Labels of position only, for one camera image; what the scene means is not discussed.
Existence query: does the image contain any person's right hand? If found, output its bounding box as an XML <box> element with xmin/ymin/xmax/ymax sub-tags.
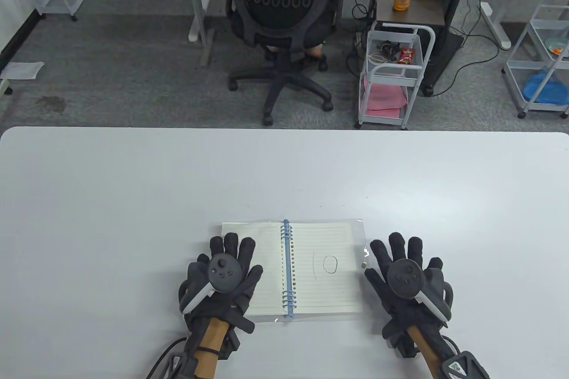
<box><xmin>365</xmin><ymin>231</ymin><xmax>455</xmax><ymax>340</ymax></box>

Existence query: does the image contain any person's left hand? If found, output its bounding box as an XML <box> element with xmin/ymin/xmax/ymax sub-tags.
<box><xmin>179</xmin><ymin>236</ymin><xmax>264</xmax><ymax>334</ymax></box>

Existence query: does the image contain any white spiral notebook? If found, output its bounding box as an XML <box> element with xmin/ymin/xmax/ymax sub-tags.
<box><xmin>221</xmin><ymin>218</ymin><xmax>369</xmax><ymax>323</ymax></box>

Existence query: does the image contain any person's left forearm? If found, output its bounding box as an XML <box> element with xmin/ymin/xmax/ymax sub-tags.
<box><xmin>193</xmin><ymin>317</ymin><xmax>232</xmax><ymax>379</ymax></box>

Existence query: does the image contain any grey white right controller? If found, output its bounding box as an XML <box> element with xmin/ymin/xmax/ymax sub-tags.
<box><xmin>386</xmin><ymin>258</ymin><xmax>449</xmax><ymax>322</ymax></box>

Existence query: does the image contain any grey white controller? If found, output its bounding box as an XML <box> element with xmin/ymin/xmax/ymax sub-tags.
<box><xmin>179</xmin><ymin>254</ymin><xmax>243</xmax><ymax>315</ymax></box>
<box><xmin>386</xmin><ymin>258</ymin><xmax>449</xmax><ymax>322</ymax></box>

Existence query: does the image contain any grey white left controller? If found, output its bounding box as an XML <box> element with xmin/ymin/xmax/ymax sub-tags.
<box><xmin>179</xmin><ymin>254</ymin><xmax>243</xmax><ymax>315</ymax></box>

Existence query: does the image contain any black right wrist sensor box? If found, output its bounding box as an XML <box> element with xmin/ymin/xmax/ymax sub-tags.
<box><xmin>387</xmin><ymin>330</ymin><xmax>418</xmax><ymax>359</ymax></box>

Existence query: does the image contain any black wrist sensor box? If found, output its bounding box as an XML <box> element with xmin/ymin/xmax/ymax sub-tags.
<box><xmin>387</xmin><ymin>330</ymin><xmax>418</xmax><ymax>359</ymax></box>
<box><xmin>222</xmin><ymin>330</ymin><xmax>240</xmax><ymax>359</ymax></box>

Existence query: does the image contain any black left wrist sensor box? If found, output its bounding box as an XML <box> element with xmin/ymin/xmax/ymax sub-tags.
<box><xmin>222</xmin><ymin>330</ymin><xmax>240</xmax><ymax>359</ymax></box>

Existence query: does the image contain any pink cloth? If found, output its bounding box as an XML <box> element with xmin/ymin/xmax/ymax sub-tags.
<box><xmin>362</xmin><ymin>76</ymin><xmax>409</xmax><ymax>112</ymax></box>

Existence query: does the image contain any small white rolling cart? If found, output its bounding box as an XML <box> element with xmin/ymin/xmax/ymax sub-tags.
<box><xmin>356</xmin><ymin>21</ymin><xmax>436</xmax><ymax>131</ymax></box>

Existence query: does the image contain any blue plastic bag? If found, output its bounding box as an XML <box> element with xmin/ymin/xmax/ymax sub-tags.
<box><xmin>522</xmin><ymin>69</ymin><xmax>569</xmax><ymax>104</ymax></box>

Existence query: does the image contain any black office chair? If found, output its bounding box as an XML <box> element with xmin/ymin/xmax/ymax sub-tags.
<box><xmin>221</xmin><ymin>0</ymin><xmax>344</xmax><ymax>126</ymax></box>

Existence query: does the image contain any dark wooden side table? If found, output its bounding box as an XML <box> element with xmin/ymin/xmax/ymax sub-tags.
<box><xmin>376</xmin><ymin>0</ymin><xmax>465</xmax><ymax>97</ymax></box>

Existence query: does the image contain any white desk leg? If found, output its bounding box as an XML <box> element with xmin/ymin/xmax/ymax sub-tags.
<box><xmin>180</xmin><ymin>0</ymin><xmax>216</xmax><ymax>68</ymax></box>
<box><xmin>479</xmin><ymin>0</ymin><xmax>534</xmax><ymax>51</ymax></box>

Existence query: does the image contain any white paper on floor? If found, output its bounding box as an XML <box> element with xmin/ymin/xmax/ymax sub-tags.
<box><xmin>0</xmin><ymin>61</ymin><xmax>45</xmax><ymax>81</ymax></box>

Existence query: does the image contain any black left glove cable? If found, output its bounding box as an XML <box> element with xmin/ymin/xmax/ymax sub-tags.
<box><xmin>146</xmin><ymin>338</ymin><xmax>187</xmax><ymax>379</ymax></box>

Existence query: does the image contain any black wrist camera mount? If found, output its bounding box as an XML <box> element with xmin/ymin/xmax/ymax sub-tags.
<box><xmin>438</xmin><ymin>351</ymin><xmax>492</xmax><ymax>379</ymax></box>

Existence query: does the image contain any black floor cable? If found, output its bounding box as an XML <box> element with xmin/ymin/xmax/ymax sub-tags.
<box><xmin>427</xmin><ymin>0</ymin><xmax>501</xmax><ymax>97</ymax></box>

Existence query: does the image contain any tangled black cable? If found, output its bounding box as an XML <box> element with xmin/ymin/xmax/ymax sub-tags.
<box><xmin>378</xmin><ymin>40</ymin><xmax>401</xmax><ymax>60</ymax></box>

